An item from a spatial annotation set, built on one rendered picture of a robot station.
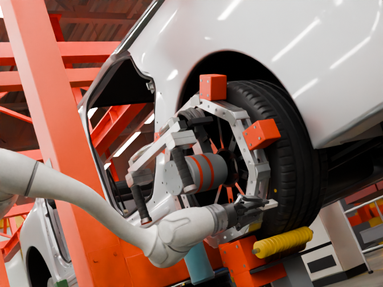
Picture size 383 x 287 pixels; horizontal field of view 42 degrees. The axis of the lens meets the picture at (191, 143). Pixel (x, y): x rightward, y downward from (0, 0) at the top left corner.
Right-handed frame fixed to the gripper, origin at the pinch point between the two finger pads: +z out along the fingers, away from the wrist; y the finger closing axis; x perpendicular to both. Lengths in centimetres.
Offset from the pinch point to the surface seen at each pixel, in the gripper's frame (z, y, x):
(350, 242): 404, -246, 211
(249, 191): -3.9, 3.1, 5.5
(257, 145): -3.6, 19.7, 5.5
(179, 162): -25.7, 12.6, 17.0
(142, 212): -25.6, -15.4, 36.9
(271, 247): 0.3, -14.2, -4.8
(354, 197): 367, -167, 197
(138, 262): -19, -45, 46
